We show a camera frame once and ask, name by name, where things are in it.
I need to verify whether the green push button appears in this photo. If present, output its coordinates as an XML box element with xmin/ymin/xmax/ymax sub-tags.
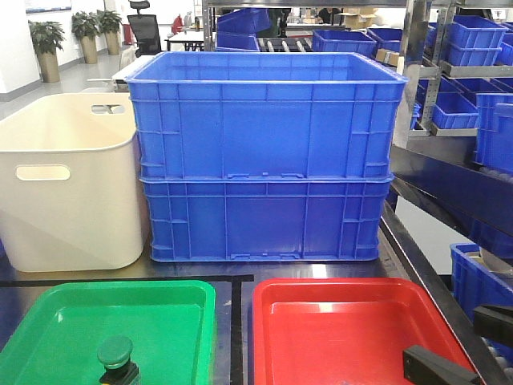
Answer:
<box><xmin>97</xmin><ymin>335</ymin><xmax>141</xmax><ymax>384</ymax></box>

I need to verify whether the potted plant middle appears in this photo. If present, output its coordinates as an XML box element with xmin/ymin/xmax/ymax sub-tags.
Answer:
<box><xmin>71</xmin><ymin>11</ymin><xmax>99</xmax><ymax>64</ymax></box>

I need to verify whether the green plastic tray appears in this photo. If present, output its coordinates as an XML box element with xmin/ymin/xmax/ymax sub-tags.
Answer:
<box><xmin>1</xmin><ymin>281</ymin><xmax>216</xmax><ymax>384</ymax></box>

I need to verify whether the blue bin lower right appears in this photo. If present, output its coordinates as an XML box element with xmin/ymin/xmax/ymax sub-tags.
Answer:
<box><xmin>450</xmin><ymin>243</ymin><xmax>512</xmax><ymax>322</ymax></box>

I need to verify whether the black office chair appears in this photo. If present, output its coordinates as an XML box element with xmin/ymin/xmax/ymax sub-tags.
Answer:
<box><xmin>127</xmin><ymin>1</ymin><xmax>162</xmax><ymax>58</ymax></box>

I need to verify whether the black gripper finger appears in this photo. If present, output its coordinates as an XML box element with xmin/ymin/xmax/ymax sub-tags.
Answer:
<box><xmin>402</xmin><ymin>345</ymin><xmax>481</xmax><ymax>384</ymax></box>
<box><xmin>473</xmin><ymin>305</ymin><xmax>512</xmax><ymax>347</ymax></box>

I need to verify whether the potted plant left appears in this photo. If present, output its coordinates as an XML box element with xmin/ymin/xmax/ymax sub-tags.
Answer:
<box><xmin>28</xmin><ymin>21</ymin><xmax>65</xmax><ymax>83</ymax></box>

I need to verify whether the stacked blue crate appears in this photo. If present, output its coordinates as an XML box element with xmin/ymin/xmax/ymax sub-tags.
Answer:
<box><xmin>127</xmin><ymin>52</ymin><xmax>407</xmax><ymax>179</ymax></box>
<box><xmin>142</xmin><ymin>176</ymin><xmax>393</xmax><ymax>262</ymax></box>

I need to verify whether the potted plant right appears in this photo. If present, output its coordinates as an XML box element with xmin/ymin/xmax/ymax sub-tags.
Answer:
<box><xmin>97</xmin><ymin>10</ymin><xmax>122</xmax><ymax>55</ymax></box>

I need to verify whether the blue crate right edge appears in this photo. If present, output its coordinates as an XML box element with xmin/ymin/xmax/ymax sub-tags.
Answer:
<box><xmin>475</xmin><ymin>93</ymin><xmax>512</xmax><ymax>175</ymax></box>

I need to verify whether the red plastic tray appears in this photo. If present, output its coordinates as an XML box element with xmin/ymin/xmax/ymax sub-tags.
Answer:
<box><xmin>252</xmin><ymin>278</ymin><xmax>473</xmax><ymax>384</ymax></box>

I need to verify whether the upper stacked blue crate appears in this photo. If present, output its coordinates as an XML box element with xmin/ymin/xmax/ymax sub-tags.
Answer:
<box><xmin>127</xmin><ymin>52</ymin><xmax>407</xmax><ymax>179</ymax></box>

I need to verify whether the cream plastic basket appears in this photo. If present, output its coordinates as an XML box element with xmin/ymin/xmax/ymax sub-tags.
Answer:
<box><xmin>1</xmin><ymin>93</ymin><xmax>149</xmax><ymax>272</ymax></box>

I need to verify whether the potted plant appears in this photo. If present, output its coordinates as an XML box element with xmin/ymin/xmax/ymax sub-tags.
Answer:
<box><xmin>97</xmin><ymin>10</ymin><xmax>122</xmax><ymax>55</ymax></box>
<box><xmin>71</xmin><ymin>11</ymin><xmax>99</xmax><ymax>64</ymax></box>
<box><xmin>28</xmin><ymin>21</ymin><xmax>65</xmax><ymax>83</ymax></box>

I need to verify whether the lower stacked blue crate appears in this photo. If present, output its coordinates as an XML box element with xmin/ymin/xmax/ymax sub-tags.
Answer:
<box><xmin>142</xmin><ymin>176</ymin><xmax>393</xmax><ymax>262</ymax></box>

